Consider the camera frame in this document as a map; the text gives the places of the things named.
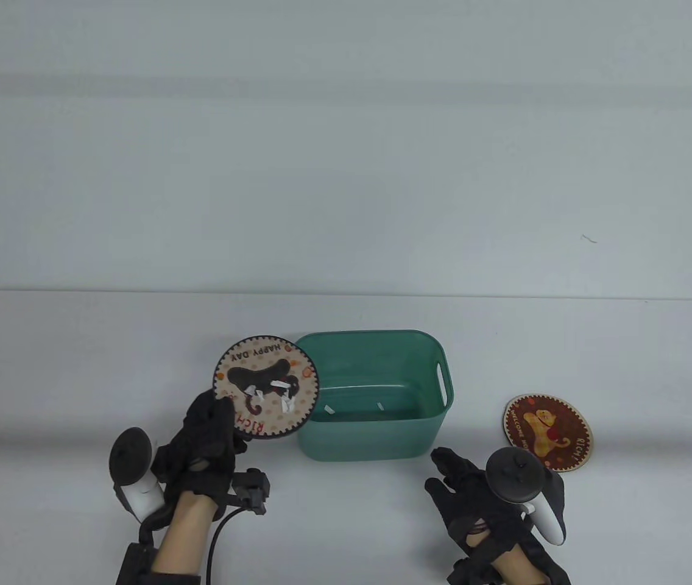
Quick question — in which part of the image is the person's left hand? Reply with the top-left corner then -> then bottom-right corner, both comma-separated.
151,390 -> 249,503

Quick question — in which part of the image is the person's right hand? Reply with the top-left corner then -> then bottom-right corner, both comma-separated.
425,447 -> 569,585

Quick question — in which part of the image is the brown cat coaster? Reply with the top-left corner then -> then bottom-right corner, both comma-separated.
503,394 -> 593,473

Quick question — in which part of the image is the beige cat coaster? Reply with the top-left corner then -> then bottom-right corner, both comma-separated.
212,333 -> 320,439

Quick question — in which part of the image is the white and black controller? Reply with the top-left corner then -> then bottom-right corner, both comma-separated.
108,428 -> 167,522
485,448 -> 567,546

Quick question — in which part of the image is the green plastic bin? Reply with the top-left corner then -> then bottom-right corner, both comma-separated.
290,330 -> 456,462

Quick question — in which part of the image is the black sensor box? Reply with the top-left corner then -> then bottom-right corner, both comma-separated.
116,542 -> 158,585

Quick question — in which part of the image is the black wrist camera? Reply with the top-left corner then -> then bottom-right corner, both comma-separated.
447,558 -> 493,585
230,468 -> 272,516

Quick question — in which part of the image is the black braided cable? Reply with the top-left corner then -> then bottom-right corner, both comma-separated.
139,509 -> 171,549

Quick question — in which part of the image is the black wrist strap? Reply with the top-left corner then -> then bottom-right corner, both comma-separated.
145,570 -> 203,585

